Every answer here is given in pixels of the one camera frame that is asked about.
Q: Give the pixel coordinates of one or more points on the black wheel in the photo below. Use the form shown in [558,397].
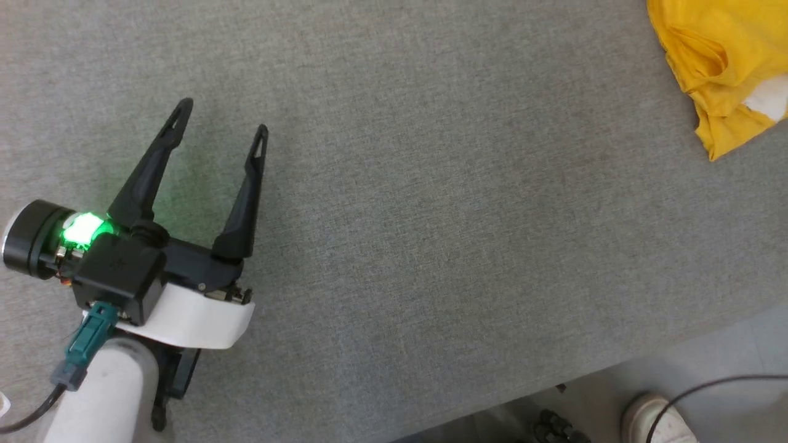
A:
[557,431]

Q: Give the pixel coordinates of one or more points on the white shoe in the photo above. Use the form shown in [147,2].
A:
[646,418]

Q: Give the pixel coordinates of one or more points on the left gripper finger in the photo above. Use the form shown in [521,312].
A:
[144,184]
[240,221]

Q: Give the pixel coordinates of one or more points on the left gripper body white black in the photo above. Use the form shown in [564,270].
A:
[197,314]

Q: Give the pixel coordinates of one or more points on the yellow printed T-shirt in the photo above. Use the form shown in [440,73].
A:
[720,61]

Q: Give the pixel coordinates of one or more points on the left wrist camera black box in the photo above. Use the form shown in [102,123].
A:
[120,271]

